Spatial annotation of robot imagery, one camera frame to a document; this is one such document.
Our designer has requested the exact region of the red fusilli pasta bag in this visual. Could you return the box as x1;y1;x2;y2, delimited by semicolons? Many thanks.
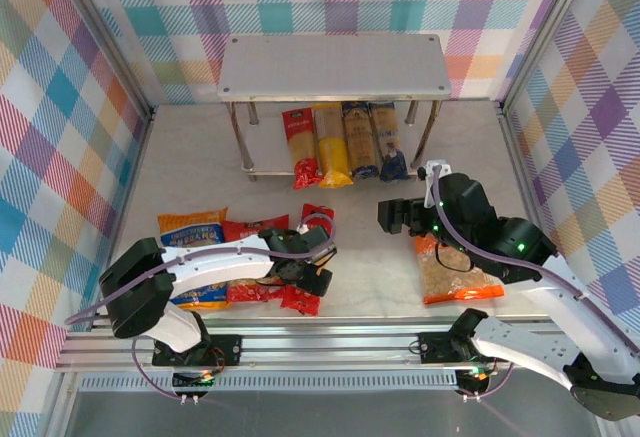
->
221;214;291;306

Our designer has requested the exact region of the orange pasta bag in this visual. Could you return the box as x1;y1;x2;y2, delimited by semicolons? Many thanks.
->
413;234;506;306

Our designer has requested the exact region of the brown blue spaghetti bag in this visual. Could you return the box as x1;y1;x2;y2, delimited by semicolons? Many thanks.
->
368;100;412;183
341;100;380;181

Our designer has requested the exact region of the yellow spaghetti bag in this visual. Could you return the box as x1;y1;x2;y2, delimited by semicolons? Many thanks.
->
312;102;355;190

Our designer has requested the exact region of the blue orange macaroni bag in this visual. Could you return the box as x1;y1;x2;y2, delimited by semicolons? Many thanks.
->
157;206;231;311

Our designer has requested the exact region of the two-tier metal shelf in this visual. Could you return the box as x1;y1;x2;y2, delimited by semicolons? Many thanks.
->
217;33;453;183

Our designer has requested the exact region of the small circuit board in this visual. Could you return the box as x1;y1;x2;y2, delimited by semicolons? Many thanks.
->
457;365;494;388
172;369;217;391

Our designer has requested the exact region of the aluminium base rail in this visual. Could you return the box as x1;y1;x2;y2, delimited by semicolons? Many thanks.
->
54;316;601;374

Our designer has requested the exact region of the thin black cable loop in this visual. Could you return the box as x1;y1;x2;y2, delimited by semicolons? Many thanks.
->
433;240;474;274

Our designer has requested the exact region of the slotted cable duct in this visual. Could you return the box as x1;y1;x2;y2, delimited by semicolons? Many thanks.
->
79;374;461;394

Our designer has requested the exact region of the aluminium frame post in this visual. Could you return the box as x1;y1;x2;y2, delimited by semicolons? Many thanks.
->
58;0;157;119
498;0;597;116

